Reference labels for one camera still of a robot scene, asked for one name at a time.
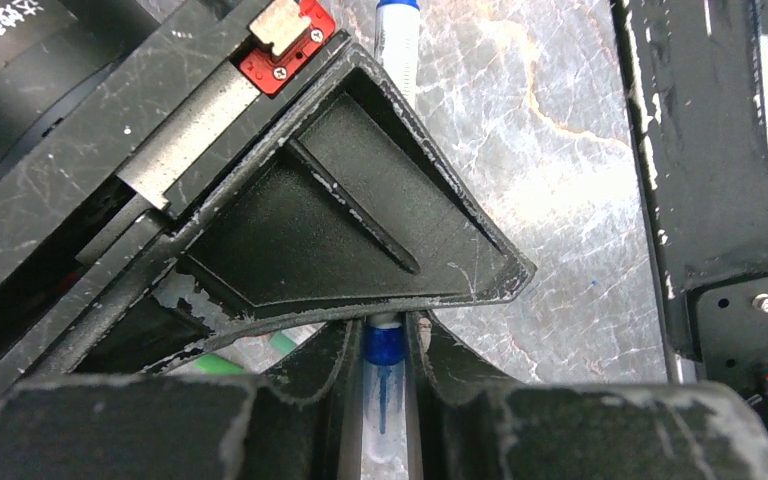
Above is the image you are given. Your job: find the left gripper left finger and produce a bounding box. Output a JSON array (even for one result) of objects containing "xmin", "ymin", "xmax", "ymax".
[{"xmin": 0, "ymin": 320, "xmax": 363, "ymax": 479}]

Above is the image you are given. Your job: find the green marker cap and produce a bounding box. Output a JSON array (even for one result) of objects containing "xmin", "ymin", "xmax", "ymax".
[
  {"xmin": 169, "ymin": 354, "xmax": 246, "ymax": 375},
  {"xmin": 269, "ymin": 329, "xmax": 309, "ymax": 355}
]

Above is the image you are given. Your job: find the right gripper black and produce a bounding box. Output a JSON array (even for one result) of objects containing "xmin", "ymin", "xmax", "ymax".
[{"xmin": 0, "ymin": 1, "xmax": 398, "ymax": 377}]

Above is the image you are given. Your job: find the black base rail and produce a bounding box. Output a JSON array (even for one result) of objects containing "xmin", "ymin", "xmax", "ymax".
[{"xmin": 611, "ymin": 1, "xmax": 768, "ymax": 396}]

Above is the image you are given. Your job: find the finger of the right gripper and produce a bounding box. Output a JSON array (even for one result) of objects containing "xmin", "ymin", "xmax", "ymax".
[{"xmin": 158, "ymin": 42, "xmax": 535, "ymax": 318}]

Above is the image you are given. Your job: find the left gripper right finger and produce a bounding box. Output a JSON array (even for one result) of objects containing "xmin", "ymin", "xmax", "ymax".
[{"xmin": 405, "ymin": 311, "xmax": 768, "ymax": 479}]

